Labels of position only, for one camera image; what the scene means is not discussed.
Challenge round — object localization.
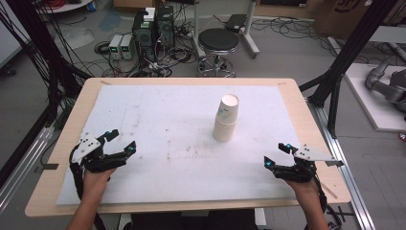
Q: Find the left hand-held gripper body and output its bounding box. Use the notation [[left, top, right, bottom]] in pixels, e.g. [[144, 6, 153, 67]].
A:
[[70, 131, 126, 173]]

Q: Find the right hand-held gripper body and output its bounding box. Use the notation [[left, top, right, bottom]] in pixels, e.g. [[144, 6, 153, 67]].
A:
[[273, 144, 345, 183]]

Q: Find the stack of white paper cups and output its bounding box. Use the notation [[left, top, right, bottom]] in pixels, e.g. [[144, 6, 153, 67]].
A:
[[213, 115, 238, 144]]

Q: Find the floral paper cup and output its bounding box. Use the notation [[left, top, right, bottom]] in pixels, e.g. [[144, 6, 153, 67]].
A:
[[219, 93, 240, 125]]

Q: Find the person's right hand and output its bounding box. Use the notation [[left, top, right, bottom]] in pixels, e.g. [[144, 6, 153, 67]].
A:
[[285, 179, 320, 196]]

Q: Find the person's left hand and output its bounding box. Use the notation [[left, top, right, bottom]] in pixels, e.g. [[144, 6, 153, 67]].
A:
[[83, 168, 118, 193]]

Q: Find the white table mat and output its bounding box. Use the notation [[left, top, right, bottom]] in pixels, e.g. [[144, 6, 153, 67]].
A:
[[56, 83, 302, 206]]

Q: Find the white floor board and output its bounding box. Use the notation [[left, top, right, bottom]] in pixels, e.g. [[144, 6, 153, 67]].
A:
[[344, 61, 406, 133]]

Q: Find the grey power supply unit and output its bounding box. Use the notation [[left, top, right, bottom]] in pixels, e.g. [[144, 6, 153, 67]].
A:
[[107, 34, 124, 60], [120, 34, 135, 61]]

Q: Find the person's dark clothing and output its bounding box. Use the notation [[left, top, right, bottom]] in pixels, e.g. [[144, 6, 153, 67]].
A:
[[123, 208, 259, 230]]

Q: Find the black computer tower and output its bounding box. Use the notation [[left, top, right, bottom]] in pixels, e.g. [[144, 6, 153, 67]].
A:
[[155, 5, 176, 52], [131, 11, 158, 62]]

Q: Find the black round stool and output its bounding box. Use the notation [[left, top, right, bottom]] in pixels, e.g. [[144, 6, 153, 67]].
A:
[[196, 28, 240, 79]]

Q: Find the white small device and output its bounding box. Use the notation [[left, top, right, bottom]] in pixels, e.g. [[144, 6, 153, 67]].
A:
[[143, 7, 157, 23]]

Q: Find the black flat box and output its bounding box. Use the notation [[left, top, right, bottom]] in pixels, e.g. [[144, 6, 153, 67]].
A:
[[224, 13, 249, 34]]

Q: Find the cardboard box with dark logo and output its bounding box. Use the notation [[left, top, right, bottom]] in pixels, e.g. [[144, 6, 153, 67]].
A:
[[311, 0, 404, 40]]

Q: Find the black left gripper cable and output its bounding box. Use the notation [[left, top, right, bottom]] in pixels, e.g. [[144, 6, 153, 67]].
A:
[[69, 144, 85, 201]]

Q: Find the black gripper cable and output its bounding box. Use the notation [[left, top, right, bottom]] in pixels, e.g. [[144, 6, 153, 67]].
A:
[[313, 175, 328, 215], [69, 144, 85, 201]]

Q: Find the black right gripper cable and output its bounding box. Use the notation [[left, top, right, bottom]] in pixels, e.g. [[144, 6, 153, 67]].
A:
[[313, 175, 328, 215]]

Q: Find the aluminium rail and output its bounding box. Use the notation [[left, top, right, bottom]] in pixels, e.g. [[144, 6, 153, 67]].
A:
[[306, 101, 377, 230], [0, 126, 56, 212]]

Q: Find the tangle of floor cables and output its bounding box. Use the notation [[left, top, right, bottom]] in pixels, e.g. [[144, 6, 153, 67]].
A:
[[93, 30, 197, 79]]

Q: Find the black metal frame with cables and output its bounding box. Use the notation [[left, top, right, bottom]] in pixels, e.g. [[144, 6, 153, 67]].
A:
[[0, 0, 92, 190]]

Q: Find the black metal frame post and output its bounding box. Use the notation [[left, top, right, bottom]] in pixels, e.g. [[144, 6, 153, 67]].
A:
[[299, 0, 398, 139]]

